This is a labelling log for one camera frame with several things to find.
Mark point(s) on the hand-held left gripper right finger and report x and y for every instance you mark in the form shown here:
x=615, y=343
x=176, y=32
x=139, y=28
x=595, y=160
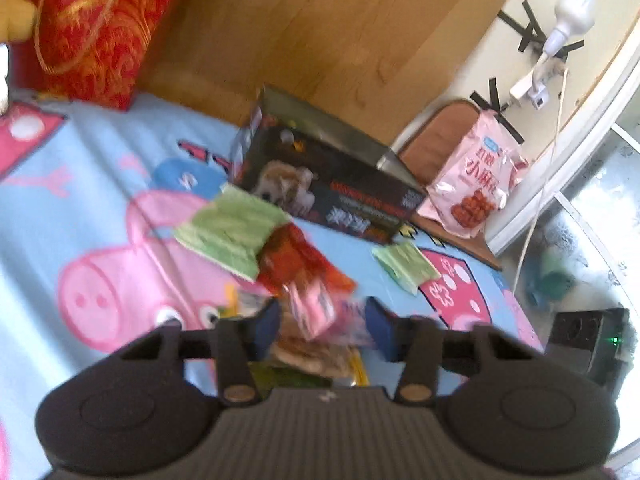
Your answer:
x=379, y=330

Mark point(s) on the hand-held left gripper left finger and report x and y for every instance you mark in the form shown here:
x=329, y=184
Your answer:
x=267, y=325

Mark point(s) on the small pink snack packet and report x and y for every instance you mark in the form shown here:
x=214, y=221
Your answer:
x=312, y=305

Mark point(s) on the clear round cracker packet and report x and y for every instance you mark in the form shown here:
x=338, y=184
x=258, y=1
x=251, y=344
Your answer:
x=310, y=355

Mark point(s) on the small green snack packet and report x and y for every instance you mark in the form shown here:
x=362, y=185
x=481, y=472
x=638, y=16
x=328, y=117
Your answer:
x=405, y=265

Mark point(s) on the red snack packet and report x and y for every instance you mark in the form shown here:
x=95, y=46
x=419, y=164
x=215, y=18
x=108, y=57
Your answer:
x=295, y=255

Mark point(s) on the large green snack packet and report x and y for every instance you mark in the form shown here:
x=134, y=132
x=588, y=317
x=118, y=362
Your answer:
x=230, y=230

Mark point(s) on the black printed cardboard box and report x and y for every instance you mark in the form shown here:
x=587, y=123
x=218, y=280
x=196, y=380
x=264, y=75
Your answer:
x=330, y=185

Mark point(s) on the large pink snack bag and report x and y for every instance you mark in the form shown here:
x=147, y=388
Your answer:
x=472, y=180

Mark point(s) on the green object on floor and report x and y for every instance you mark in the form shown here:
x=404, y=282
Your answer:
x=552, y=280

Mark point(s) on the brown seat cushion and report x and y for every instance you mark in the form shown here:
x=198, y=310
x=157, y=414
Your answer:
x=430, y=145

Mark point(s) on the black device with green light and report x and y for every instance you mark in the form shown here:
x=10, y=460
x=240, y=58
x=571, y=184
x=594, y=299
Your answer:
x=585, y=340

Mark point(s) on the cartoon printed blanket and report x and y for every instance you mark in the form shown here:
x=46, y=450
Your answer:
x=100, y=200

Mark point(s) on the black tape strip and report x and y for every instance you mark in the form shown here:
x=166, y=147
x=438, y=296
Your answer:
x=530, y=27
x=500, y=110

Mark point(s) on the wooden headboard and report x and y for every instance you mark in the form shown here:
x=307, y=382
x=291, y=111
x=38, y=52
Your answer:
x=325, y=35

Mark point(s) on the red gift bag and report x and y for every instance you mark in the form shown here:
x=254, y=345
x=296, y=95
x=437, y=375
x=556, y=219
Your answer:
x=100, y=25

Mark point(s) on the white desk lamp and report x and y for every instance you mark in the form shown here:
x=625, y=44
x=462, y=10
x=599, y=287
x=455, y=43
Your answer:
x=572, y=10

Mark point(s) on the yellow plush toy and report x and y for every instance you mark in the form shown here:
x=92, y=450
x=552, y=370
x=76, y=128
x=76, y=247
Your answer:
x=15, y=15

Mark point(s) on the white door frame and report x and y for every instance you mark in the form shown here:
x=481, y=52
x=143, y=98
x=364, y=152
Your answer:
x=590, y=130

